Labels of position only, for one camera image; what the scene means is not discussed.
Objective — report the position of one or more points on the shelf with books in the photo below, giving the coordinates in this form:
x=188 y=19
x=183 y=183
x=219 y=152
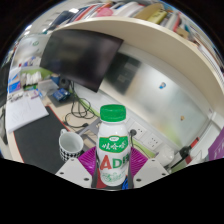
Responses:
x=160 y=36

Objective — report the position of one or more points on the silver laptop stand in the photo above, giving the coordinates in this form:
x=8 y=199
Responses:
x=90 y=130

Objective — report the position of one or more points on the clear plastic box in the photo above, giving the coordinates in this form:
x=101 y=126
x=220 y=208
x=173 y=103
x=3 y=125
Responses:
x=47 y=87

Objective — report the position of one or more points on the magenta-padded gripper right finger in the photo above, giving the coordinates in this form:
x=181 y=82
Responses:
x=150 y=171

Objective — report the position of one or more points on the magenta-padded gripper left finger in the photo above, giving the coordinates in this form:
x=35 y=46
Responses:
x=75 y=171

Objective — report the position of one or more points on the white round jar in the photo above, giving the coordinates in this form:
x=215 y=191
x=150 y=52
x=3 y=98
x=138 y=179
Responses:
x=165 y=155

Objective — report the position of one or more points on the white wall socket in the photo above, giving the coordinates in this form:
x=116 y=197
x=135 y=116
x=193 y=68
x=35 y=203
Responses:
x=139 y=128
x=153 y=141

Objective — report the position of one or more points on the white drink bottle green cap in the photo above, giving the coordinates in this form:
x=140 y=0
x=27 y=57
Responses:
x=113 y=150

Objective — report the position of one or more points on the small blue device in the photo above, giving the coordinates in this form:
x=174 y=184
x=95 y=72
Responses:
x=61 y=94

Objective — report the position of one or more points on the black red-edged desk mat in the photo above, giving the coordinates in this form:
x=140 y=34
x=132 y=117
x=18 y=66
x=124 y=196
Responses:
x=40 y=143

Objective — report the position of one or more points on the white open notebook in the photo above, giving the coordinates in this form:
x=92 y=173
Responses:
x=25 y=113

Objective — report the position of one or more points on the black white checkered mug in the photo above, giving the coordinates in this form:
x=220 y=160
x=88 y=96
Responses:
x=70 y=145

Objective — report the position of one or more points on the dark wine bottle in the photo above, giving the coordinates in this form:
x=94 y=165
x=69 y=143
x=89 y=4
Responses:
x=185 y=152

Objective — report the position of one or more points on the black computer monitor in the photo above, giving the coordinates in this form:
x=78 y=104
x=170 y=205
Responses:
x=80 y=56

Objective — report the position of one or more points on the purple hanging pennant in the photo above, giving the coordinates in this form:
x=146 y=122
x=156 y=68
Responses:
x=217 y=146

